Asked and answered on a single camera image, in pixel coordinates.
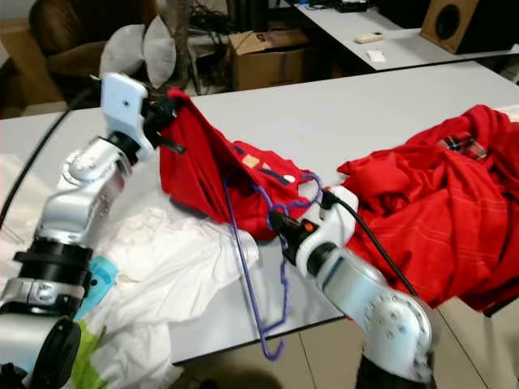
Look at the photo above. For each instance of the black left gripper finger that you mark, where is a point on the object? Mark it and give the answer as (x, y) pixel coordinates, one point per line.
(171, 96)
(170, 114)

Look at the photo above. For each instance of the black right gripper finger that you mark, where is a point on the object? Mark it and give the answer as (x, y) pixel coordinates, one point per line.
(284, 231)
(287, 217)

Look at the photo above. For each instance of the purple plastic clothes hanger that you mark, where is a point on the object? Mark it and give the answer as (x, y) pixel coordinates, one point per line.
(243, 259)

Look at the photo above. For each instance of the small red printed T-shirt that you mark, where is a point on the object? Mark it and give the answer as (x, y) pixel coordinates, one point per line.
(203, 166)

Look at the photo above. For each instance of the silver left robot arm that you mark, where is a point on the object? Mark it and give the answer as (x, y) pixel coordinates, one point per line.
(85, 207)

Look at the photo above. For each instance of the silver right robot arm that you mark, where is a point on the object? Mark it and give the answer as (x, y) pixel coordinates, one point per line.
(381, 308)

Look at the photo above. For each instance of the grey pillow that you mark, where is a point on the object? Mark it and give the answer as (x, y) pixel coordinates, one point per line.
(159, 50)
(124, 53)

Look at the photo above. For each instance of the brown cardboard box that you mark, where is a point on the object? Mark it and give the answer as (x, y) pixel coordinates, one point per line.
(268, 65)

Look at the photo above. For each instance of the white T-shirt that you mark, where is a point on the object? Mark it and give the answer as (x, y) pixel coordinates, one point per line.
(178, 259)
(8, 203)

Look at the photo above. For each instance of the brown leather armchair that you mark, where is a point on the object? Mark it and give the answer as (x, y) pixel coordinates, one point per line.
(65, 40)

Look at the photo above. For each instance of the large crumpled red shirt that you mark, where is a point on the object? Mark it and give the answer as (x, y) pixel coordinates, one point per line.
(454, 203)

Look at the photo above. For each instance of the small white card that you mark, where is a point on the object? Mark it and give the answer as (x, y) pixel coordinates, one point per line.
(375, 56)

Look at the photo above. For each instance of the white remote control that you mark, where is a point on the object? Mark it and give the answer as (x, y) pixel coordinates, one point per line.
(369, 37)

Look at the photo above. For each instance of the white office table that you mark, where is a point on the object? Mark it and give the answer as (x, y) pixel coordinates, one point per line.
(405, 50)

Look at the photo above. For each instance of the green cloth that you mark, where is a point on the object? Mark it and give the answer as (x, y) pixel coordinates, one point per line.
(91, 361)

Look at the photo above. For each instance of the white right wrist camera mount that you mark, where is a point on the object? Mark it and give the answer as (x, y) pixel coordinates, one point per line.
(336, 223)

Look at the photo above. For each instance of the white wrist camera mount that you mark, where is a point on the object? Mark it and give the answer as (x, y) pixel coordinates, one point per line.
(123, 107)
(336, 223)

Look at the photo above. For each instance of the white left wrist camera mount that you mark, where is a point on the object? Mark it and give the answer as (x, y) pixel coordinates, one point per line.
(123, 107)

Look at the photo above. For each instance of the grey brown wooden post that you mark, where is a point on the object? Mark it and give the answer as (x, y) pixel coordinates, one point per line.
(180, 40)

